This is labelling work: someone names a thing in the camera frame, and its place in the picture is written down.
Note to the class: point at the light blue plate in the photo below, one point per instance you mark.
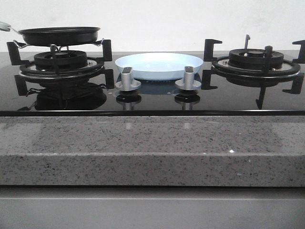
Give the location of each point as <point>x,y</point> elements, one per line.
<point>159,66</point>

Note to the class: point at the black frying pan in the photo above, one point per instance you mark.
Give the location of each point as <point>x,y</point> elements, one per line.
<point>61,36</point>

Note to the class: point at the left silver stove knob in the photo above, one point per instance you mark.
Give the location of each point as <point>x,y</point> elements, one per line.
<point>127,83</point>

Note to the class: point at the silver stove knob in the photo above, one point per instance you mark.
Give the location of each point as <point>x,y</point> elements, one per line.
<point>188,83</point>
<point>127,83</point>

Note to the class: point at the right silver stove knob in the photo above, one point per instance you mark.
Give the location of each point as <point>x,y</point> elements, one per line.
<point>188,83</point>

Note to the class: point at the left black gas burner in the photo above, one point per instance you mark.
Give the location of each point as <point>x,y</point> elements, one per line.
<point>66,60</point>

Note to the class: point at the black gas burner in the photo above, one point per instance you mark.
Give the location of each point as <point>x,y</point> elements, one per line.
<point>254,59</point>
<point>66,60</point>

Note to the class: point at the right black gas burner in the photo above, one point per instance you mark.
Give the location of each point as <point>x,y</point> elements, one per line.
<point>254,59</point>

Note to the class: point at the black glass cooktop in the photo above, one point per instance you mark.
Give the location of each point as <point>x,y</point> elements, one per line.
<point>218,95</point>

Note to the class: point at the grey cabinet drawer front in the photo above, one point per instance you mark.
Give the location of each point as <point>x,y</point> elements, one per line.
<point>152,208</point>

